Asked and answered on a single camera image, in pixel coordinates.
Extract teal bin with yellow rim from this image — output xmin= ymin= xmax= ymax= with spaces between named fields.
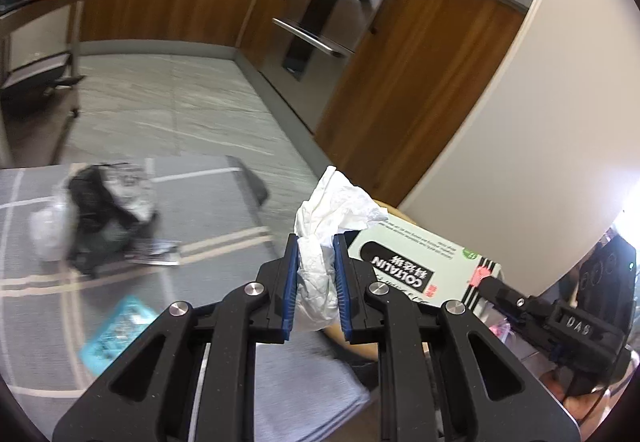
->
xmin=322 ymin=202 xmax=418 ymax=393

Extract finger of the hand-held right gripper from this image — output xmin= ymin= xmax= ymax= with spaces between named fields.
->
xmin=477 ymin=274 xmax=556 ymax=323

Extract white paper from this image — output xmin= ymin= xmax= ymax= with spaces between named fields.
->
xmin=294 ymin=166 xmax=390 ymax=334

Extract teal patterned packet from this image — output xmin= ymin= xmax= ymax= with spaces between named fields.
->
xmin=80 ymin=296 xmax=158 ymax=375

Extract steel shelf rack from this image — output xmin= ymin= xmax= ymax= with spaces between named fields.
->
xmin=0 ymin=0 xmax=108 ymax=168

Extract stainless steel oven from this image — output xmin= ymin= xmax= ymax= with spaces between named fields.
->
xmin=257 ymin=0 xmax=396 ymax=133

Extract black handled pan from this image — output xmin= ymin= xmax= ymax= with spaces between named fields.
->
xmin=0 ymin=51 xmax=87 ymax=98

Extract flat printed packet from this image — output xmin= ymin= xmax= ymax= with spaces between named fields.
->
xmin=127 ymin=239 xmax=182 ymax=268

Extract black plastic bag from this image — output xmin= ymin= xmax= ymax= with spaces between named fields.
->
xmin=65 ymin=164 xmax=161 ymax=278

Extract silver foil packet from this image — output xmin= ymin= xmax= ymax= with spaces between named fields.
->
xmin=100 ymin=161 xmax=157 ymax=223

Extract grey checked cloth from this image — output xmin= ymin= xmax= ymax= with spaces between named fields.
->
xmin=0 ymin=154 xmax=371 ymax=442

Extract person's right hand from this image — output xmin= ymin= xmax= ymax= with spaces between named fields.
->
xmin=562 ymin=389 xmax=618 ymax=423

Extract clear crumpled plastic bag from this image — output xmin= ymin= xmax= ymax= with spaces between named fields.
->
xmin=29 ymin=192 xmax=76 ymax=263

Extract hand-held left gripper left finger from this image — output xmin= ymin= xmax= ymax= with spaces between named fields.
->
xmin=52 ymin=233 xmax=301 ymax=442

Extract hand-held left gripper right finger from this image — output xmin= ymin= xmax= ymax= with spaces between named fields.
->
xmin=334 ymin=234 xmax=583 ymax=442

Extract white green box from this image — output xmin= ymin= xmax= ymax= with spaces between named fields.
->
xmin=347 ymin=212 xmax=503 ymax=310

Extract wooden kitchen cabinets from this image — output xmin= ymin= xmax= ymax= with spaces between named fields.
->
xmin=77 ymin=0 xmax=528 ymax=208

